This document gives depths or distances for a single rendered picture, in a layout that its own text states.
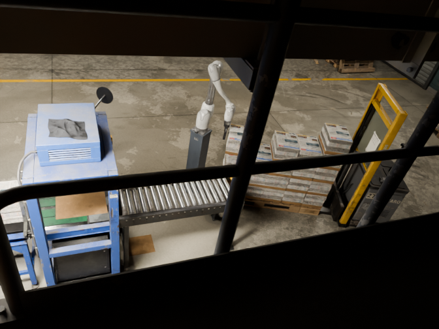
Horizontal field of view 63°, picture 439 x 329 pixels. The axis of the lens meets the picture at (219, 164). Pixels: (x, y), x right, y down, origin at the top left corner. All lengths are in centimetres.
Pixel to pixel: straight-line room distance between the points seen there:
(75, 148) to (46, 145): 20
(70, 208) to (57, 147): 95
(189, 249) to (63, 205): 154
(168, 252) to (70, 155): 188
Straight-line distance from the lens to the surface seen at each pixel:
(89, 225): 358
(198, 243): 447
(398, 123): 438
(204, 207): 376
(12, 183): 371
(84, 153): 299
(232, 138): 437
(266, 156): 461
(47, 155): 299
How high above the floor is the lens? 347
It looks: 38 degrees down
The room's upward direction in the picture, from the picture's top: 12 degrees clockwise
